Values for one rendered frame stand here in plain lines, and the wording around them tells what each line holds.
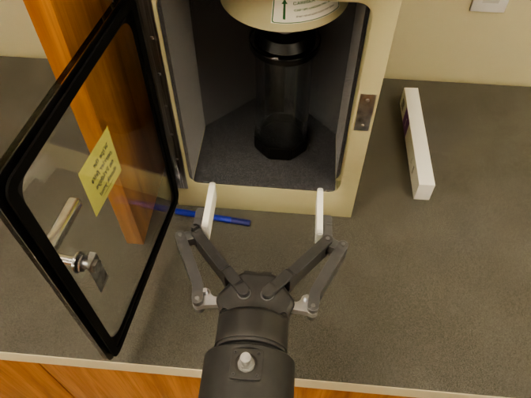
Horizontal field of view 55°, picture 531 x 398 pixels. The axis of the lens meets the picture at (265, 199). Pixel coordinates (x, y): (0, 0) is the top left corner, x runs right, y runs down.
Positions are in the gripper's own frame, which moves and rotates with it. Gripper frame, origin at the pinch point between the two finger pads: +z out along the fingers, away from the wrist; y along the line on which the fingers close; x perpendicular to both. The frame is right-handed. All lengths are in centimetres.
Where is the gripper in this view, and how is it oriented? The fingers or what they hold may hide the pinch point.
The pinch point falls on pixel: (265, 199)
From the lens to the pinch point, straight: 64.2
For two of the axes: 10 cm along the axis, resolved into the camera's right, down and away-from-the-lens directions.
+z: 0.8, -7.9, 6.1
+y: -10.0, -0.6, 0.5
